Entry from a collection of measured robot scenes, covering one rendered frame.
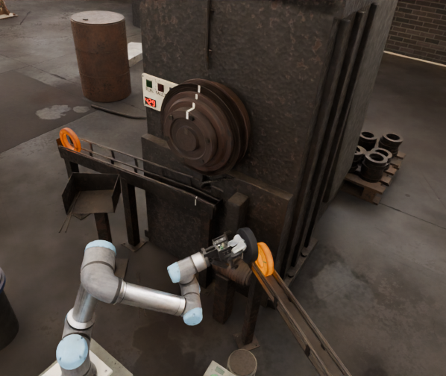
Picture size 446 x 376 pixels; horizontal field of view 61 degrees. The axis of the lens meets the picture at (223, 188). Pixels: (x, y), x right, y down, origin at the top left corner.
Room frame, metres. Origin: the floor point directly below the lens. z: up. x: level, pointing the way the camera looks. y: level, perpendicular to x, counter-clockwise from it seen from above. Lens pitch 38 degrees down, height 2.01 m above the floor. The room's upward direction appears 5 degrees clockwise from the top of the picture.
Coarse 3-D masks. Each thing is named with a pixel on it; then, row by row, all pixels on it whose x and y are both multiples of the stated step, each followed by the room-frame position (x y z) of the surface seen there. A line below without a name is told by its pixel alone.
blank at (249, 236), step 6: (240, 228) 1.19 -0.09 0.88; (246, 228) 1.18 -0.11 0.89; (240, 234) 1.18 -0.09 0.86; (246, 234) 1.14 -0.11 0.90; (252, 234) 1.14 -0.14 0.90; (246, 240) 1.13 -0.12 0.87; (252, 240) 1.11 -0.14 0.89; (252, 246) 1.09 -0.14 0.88; (246, 252) 1.13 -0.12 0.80; (252, 252) 1.08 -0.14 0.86; (258, 252) 1.09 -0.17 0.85; (246, 258) 1.10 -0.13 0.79; (252, 258) 1.07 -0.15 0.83
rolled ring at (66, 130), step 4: (64, 128) 2.17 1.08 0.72; (68, 128) 2.17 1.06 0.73; (60, 132) 2.19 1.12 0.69; (64, 132) 2.16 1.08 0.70; (68, 132) 2.14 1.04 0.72; (72, 132) 2.15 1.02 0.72; (60, 136) 2.19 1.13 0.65; (64, 136) 2.20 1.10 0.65; (72, 136) 2.12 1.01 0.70; (76, 136) 2.14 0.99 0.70; (64, 140) 2.19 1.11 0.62; (72, 140) 2.12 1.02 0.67; (76, 140) 2.12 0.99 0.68; (64, 144) 2.18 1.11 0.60; (68, 144) 2.19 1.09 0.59; (76, 144) 2.11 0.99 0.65; (80, 144) 2.13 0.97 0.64; (72, 148) 2.16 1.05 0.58; (76, 148) 2.11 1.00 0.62; (80, 148) 2.13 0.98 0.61
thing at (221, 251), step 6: (216, 240) 1.11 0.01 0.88; (222, 240) 1.11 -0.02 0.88; (210, 246) 1.09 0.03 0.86; (216, 246) 1.08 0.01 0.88; (222, 246) 1.09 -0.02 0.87; (228, 246) 1.07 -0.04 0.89; (204, 252) 1.05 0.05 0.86; (210, 252) 1.05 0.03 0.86; (216, 252) 1.07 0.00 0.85; (222, 252) 1.06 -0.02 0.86; (228, 252) 1.08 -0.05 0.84; (204, 258) 1.04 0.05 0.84; (210, 258) 1.06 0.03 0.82; (216, 258) 1.07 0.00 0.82; (222, 258) 1.06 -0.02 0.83
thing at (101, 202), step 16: (80, 176) 1.71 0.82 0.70; (96, 176) 1.71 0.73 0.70; (112, 176) 1.72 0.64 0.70; (64, 192) 1.54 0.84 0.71; (96, 192) 1.69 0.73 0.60; (112, 192) 1.69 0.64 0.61; (80, 208) 1.55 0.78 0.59; (96, 208) 1.55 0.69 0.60; (112, 208) 1.55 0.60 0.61; (96, 224) 1.58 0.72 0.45
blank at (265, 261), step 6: (258, 246) 1.20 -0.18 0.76; (264, 246) 1.19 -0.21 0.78; (264, 252) 1.16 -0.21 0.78; (270, 252) 1.16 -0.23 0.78; (258, 258) 1.20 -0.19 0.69; (264, 258) 1.15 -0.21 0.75; (270, 258) 1.14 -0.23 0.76; (258, 264) 1.18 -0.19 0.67; (264, 264) 1.14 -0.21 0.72; (270, 264) 1.12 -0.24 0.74; (264, 270) 1.13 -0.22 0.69; (270, 270) 1.11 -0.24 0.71
